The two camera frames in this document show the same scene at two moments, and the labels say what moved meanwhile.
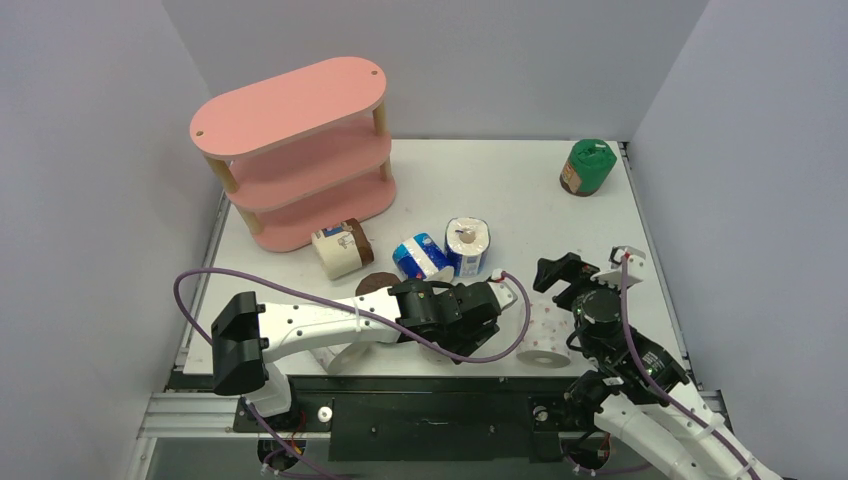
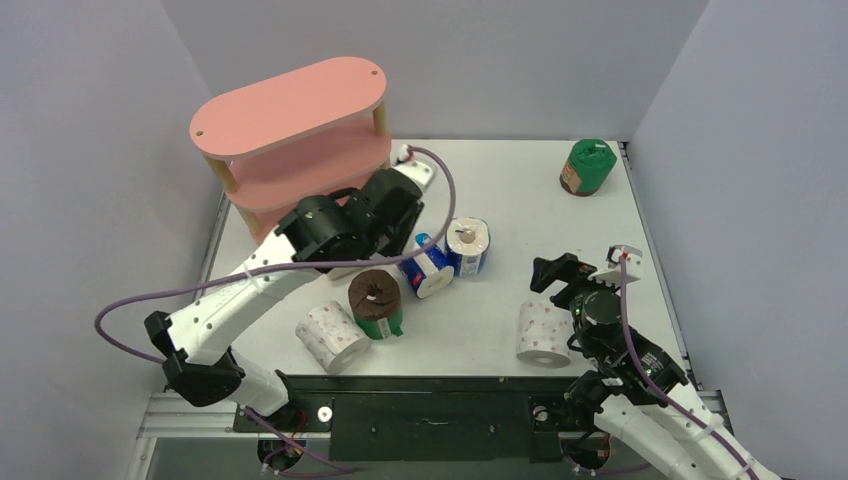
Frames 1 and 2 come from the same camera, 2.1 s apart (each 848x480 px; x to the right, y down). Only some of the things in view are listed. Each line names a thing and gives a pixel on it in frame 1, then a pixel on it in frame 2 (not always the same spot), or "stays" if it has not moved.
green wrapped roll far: [587, 166] stays
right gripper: [573, 281] stays
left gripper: [475, 336] to [397, 247]
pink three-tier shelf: [303, 152] stays
